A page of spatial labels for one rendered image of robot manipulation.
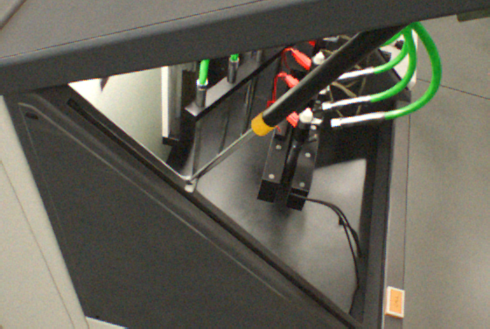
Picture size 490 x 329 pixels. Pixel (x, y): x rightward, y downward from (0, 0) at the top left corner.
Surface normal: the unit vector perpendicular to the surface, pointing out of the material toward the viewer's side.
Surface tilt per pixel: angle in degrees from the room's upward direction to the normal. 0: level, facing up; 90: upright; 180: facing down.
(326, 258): 0
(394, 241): 0
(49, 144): 90
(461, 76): 0
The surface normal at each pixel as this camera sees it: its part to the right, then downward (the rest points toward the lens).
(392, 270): 0.12, -0.60
